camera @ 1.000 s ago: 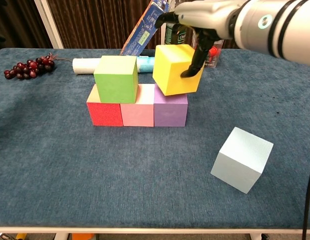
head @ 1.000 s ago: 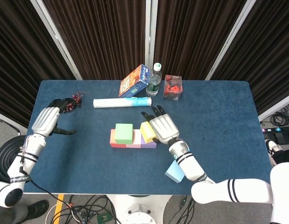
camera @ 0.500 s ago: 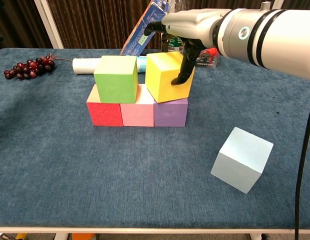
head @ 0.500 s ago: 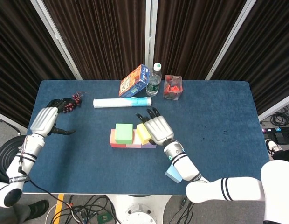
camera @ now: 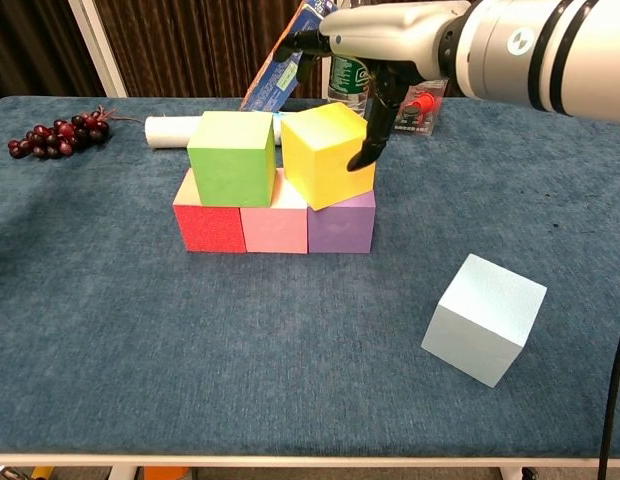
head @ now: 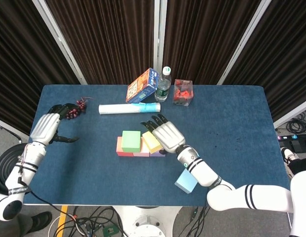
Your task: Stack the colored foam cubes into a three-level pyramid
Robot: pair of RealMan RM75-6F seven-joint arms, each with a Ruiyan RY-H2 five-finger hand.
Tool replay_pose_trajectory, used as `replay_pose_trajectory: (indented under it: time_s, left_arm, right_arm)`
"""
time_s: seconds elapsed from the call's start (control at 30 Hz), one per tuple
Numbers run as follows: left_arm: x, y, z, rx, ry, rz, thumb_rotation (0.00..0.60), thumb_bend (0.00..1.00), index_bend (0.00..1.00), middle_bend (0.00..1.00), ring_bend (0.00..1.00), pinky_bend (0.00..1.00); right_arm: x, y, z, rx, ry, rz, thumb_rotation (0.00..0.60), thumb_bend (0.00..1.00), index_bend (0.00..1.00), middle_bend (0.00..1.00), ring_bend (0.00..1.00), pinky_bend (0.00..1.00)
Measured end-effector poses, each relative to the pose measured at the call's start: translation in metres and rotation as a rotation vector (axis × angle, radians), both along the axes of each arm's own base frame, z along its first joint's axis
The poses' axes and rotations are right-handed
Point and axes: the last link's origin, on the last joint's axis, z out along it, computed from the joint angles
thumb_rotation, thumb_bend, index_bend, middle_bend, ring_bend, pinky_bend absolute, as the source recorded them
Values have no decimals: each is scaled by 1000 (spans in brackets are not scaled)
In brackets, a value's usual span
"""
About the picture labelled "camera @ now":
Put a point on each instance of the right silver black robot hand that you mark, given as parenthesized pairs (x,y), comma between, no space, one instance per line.
(390,35)

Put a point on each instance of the yellow foam cube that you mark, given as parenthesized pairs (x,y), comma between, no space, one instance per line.
(320,165)

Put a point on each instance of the purple foam cube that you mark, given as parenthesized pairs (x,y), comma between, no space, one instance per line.
(340,230)

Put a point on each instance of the green foam cube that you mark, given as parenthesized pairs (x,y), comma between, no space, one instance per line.
(230,170)

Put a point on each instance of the pink foam cube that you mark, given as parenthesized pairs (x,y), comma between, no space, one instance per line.
(275,230)

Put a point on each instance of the red foam cube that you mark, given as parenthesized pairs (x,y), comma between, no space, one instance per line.
(210,230)

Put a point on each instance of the clear plastic water bottle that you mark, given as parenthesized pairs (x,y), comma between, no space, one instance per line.
(347,75)

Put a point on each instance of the clear box with red pieces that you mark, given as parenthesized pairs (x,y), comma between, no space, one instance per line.
(425,107)

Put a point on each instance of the blue cardboard box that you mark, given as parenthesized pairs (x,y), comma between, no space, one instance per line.
(270,85)

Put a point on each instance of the white plastic bag roll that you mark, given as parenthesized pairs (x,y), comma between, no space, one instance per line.
(167,131)

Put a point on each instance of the light blue foam cube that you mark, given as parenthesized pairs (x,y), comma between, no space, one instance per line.
(470,340)

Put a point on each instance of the blue fabric table cover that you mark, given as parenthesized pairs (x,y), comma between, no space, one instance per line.
(240,350)

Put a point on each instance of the dark red grape bunch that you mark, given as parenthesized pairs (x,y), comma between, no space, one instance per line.
(55,135)

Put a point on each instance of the orange object under table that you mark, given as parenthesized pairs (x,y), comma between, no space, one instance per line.
(165,474)

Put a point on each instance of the white screen post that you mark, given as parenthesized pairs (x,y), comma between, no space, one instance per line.
(97,50)
(325,85)

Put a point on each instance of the white table frame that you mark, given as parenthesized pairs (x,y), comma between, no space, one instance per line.
(310,461)

